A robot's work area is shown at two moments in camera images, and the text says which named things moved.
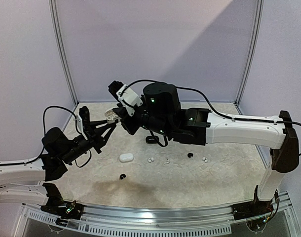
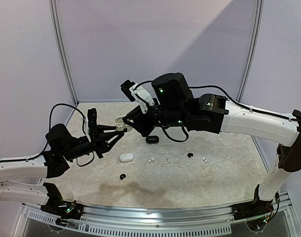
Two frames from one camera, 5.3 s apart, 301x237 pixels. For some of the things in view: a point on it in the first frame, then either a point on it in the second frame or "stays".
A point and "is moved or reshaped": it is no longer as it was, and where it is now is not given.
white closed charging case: (126, 157) stays
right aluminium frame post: (249, 67) stays
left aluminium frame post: (61, 49) stays
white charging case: (111, 116) is moved or reshaped
